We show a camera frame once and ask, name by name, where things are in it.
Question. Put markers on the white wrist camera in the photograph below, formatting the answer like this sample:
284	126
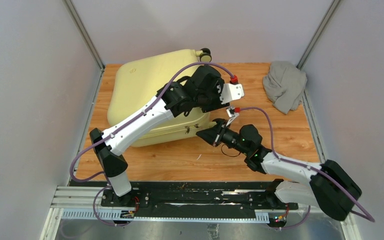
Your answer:
231	92
233	113

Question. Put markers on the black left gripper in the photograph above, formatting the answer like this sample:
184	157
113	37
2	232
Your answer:
217	104

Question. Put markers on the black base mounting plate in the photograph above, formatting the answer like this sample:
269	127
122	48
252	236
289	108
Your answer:
194	199

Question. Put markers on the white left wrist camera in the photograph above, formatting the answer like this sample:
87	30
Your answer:
231	92

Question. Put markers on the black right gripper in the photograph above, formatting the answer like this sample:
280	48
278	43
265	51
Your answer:
213	135

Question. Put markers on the grey crumpled cloth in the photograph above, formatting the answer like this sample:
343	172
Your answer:
284	85

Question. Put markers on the cream suitcase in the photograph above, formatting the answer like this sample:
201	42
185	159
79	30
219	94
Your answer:
136	82

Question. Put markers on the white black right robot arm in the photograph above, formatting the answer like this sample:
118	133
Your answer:
326	186

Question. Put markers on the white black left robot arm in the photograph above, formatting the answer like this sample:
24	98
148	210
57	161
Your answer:
204	89

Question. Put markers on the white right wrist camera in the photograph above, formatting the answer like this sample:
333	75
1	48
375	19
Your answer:
233	113

